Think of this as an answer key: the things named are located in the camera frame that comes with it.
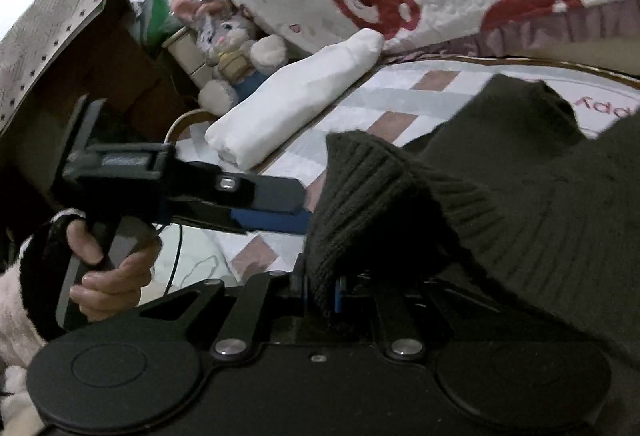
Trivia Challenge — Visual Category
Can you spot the person's left hand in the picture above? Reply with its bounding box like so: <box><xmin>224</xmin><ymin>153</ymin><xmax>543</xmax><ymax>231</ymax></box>
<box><xmin>66</xmin><ymin>219</ymin><xmax>162</xmax><ymax>322</ymax></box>

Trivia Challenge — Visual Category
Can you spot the white folded garment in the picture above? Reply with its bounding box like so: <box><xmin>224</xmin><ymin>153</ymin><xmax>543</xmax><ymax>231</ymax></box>
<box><xmin>205</xmin><ymin>28</ymin><xmax>385</xmax><ymax>170</ymax></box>

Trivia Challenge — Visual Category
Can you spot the fluffy pink black sleeve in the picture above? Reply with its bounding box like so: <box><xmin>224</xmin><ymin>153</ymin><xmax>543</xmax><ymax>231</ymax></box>
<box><xmin>1</xmin><ymin>208</ymin><xmax>85</xmax><ymax>435</ymax></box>

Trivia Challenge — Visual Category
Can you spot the plush bunny toy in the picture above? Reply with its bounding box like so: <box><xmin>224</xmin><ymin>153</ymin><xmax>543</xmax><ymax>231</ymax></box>
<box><xmin>171</xmin><ymin>0</ymin><xmax>288</xmax><ymax>116</ymax></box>

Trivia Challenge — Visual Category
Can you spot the dark green knit sweater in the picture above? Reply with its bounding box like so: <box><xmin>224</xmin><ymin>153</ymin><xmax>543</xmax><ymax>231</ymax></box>
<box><xmin>303</xmin><ymin>75</ymin><xmax>639</xmax><ymax>435</ymax></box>

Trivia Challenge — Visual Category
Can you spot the brown perforated headboard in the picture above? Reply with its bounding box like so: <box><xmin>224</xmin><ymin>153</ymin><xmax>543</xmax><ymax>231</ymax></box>
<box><xmin>1</xmin><ymin>0</ymin><xmax>192</xmax><ymax>192</ymax></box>

